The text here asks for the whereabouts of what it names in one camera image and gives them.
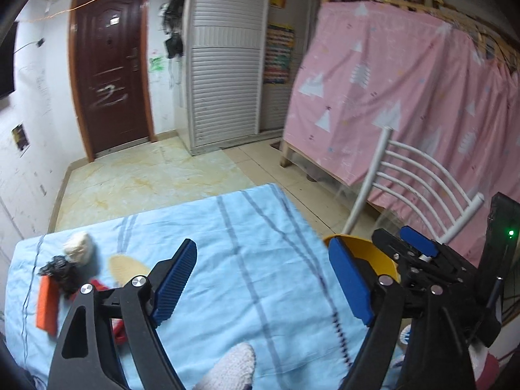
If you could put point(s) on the colourful grid poster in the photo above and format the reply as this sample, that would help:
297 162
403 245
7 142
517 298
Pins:
278 55

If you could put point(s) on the dark brown door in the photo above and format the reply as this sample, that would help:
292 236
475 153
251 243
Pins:
109 48

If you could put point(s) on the yellow plastic bin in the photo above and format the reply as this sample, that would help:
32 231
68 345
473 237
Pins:
365 252

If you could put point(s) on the person's white knitted socked foot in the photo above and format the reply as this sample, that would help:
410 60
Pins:
231 367

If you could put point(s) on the white slatted wardrobe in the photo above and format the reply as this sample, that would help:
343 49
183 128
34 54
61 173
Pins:
223 89

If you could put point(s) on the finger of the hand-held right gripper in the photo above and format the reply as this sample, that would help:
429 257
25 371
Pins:
418 241
392 248

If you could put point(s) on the white paper ball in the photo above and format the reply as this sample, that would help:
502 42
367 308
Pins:
78 248

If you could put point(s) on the pink printed curtain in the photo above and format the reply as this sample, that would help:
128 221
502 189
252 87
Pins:
386 69

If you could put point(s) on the light blue bedsheet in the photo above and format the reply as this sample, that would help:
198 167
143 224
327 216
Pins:
252 231

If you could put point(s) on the white metal chair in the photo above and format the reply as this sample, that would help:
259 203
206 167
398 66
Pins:
375 162

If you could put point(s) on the red cloth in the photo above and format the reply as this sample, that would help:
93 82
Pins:
118 329

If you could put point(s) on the black hanging bags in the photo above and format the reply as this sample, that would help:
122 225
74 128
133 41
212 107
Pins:
174 44

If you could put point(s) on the dark wall picture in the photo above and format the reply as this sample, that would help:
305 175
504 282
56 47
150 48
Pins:
20 137

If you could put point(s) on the wooden bunk bed frame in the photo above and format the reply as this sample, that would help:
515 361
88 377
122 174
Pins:
286 154

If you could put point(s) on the black plastic bag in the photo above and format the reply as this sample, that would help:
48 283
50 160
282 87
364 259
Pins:
61 272

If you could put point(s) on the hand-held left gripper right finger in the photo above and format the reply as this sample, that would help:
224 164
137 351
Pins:
349 280

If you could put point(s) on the green wall drawing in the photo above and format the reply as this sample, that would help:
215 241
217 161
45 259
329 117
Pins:
156 63

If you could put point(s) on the orange-red packet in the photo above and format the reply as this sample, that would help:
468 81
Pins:
46 304

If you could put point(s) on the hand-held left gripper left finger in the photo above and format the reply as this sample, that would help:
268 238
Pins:
174 280

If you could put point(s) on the black wall television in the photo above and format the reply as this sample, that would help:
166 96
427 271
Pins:
6 69

